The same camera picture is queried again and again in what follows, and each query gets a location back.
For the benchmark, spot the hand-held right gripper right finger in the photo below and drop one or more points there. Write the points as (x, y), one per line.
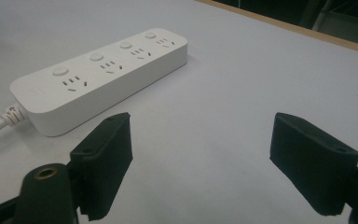
(313, 168)

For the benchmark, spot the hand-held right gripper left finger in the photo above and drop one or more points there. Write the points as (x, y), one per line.
(105, 155)

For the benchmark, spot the white power strip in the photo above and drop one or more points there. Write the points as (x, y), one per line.
(102, 77)

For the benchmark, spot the grey metal stand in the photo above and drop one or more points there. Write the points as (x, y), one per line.
(338, 18)

